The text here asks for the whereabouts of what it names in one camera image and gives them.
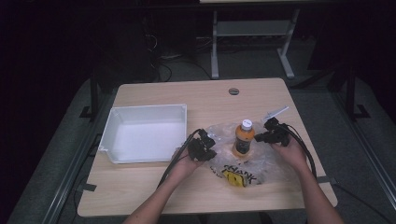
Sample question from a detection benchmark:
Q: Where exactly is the white metal desk frame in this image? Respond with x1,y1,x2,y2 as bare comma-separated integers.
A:
210,8,302,80

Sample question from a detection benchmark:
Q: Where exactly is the black metal stand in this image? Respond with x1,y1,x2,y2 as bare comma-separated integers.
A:
345,62,372,121
78,70,101,121

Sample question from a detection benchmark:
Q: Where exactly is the person's left hand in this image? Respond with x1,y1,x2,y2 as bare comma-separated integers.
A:
172,148,205,182

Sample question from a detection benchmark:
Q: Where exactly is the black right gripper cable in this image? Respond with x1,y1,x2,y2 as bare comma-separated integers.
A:
279,123,391,224

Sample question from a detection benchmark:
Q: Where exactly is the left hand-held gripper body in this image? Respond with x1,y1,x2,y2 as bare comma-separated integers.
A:
187,128,207,162

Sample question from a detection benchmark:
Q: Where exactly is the grey tape strip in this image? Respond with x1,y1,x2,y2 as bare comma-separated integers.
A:
317,175,338,185

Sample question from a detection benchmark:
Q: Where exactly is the person's right hand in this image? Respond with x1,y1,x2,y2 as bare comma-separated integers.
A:
270,135,308,173

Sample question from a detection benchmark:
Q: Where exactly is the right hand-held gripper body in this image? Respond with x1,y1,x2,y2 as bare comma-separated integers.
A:
262,105,291,147

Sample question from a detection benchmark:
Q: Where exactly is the black cable bundle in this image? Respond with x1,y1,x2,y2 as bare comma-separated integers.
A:
141,32,213,83

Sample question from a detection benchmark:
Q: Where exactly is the orange juice bottle white cap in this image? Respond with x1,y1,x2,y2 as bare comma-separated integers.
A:
232,119,257,159

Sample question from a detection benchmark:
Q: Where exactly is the aluminium rail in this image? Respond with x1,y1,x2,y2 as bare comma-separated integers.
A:
40,90,117,224
329,90,396,204

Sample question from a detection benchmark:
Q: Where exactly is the clear printed plastic bag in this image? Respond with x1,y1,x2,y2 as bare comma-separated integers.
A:
205,121,301,189

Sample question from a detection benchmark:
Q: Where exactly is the white plastic bin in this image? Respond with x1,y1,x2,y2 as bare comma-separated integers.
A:
97,103,189,165

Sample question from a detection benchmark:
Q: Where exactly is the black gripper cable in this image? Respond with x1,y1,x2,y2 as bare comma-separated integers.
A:
156,128,203,189
279,123,391,224

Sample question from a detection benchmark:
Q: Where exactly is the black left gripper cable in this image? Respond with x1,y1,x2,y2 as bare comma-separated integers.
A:
156,128,203,189

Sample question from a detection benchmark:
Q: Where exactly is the black tape strip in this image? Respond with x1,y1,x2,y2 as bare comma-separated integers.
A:
76,182,98,193

